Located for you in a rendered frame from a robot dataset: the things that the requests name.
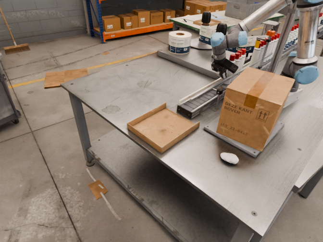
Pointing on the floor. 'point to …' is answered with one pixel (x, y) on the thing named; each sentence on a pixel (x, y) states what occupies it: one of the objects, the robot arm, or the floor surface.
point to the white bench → (179, 22)
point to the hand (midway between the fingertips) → (225, 78)
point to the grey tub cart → (6, 102)
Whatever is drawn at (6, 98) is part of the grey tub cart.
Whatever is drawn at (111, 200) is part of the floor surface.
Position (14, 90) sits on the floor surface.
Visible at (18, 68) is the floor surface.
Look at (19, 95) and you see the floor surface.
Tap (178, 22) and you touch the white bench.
